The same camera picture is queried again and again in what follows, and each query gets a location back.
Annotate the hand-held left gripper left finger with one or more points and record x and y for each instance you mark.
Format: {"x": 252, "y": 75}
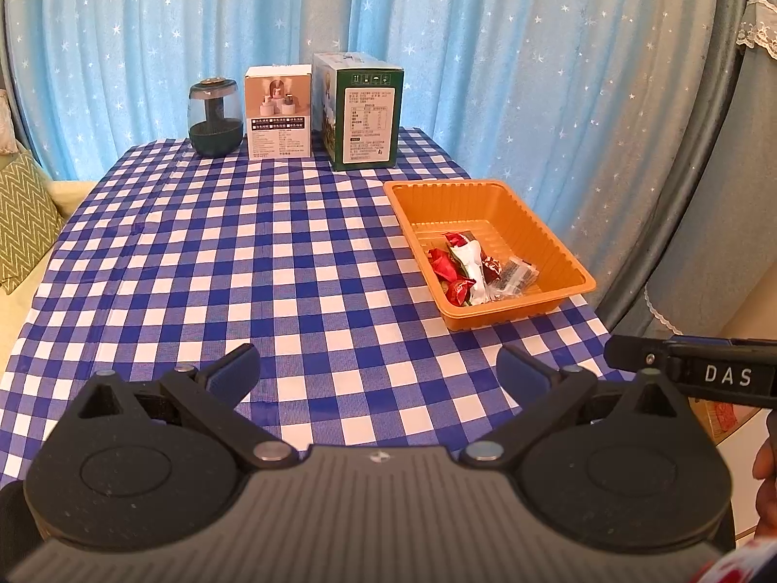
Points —
{"x": 234, "y": 371}

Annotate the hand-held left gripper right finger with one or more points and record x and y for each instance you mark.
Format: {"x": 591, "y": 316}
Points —
{"x": 523, "y": 373}

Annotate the blue white checkered tablecloth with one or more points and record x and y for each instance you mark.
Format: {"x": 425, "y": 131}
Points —
{"x": 243, "y": 267}

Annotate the blue star print curtain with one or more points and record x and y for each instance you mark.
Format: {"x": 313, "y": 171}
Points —
{"x": 455, "y": 24}

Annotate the orange plastic tray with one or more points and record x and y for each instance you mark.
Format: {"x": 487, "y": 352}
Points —
{"x": 473, "y": 206}

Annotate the grey curtain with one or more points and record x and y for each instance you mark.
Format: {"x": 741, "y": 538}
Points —
{"x": 15, "y": 42}
{"x": 698, "y": 224}

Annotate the pale green sofa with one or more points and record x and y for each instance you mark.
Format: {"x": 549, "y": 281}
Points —
{"x": 42, "y": 316}

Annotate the green printed carton box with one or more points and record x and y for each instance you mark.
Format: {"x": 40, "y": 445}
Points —
{"x": 370, "y": 115}

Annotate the green zigzag pillow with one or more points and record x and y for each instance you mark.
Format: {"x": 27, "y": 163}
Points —
{"x": 24, "y": 218}

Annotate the green white snack packet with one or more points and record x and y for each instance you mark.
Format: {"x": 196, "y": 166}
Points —
{"x": 476, "y": 273}

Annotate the small red candy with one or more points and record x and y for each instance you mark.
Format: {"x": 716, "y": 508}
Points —
{"x": 440, "y": 261}
{"x": 491, "y": 267}

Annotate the person's red white clothing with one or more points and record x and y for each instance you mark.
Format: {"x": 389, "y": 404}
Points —
{"x": 743, "y": 566}

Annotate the white product box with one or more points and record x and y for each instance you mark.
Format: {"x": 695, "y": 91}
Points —
{"x": 279, "y": 115}

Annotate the dark glass humidifier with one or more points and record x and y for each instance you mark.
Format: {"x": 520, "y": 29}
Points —
{"x": 215, "y": 124}

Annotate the person's right hand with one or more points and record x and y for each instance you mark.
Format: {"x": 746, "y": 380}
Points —
{"x": 766, "y": 458}

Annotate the white embroidered pillow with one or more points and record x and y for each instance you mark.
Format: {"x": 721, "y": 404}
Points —
{"x": 5, "y": 127}

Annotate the red printed package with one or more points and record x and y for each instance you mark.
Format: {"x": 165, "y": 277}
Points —
{"x": 722, "y": 418}

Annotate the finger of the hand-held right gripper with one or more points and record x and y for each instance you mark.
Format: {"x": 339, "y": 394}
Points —
{"x": 637, "y": 353}

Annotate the clear packet dark snacks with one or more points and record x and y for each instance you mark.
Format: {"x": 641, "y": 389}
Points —
{"x": 517, "y": 276}

